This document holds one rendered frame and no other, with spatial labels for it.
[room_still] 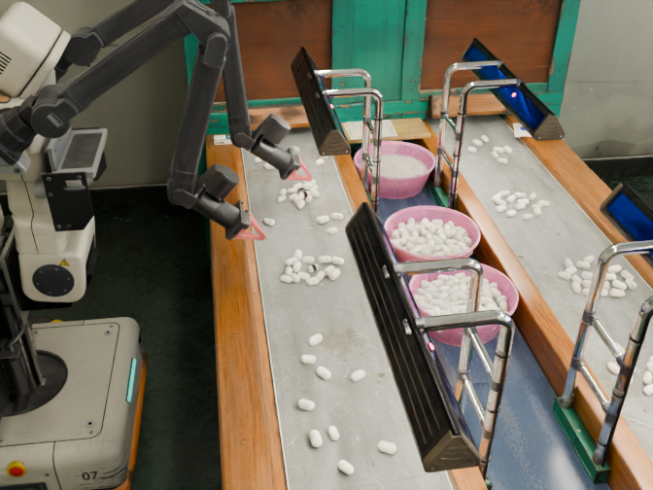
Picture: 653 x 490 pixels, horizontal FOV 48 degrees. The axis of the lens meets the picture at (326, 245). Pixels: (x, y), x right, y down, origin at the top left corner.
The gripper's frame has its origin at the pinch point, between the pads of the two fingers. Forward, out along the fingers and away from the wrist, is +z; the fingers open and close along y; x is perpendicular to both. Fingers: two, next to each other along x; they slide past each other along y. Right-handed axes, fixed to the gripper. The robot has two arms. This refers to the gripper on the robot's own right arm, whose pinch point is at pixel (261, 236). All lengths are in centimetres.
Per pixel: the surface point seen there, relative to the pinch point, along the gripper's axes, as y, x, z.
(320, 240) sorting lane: 13.9, -1.8, 20.5
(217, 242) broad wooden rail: 13.6, 14.7, -2.6
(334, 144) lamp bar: 6.1, -28.7, 0.9
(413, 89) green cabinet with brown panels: 84, -41, 45
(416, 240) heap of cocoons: 9.9, -19.0, 40.8
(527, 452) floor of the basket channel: -61, -18, 49
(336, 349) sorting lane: -31.2, -0.1, 18.2
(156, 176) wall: 170, 80, 15
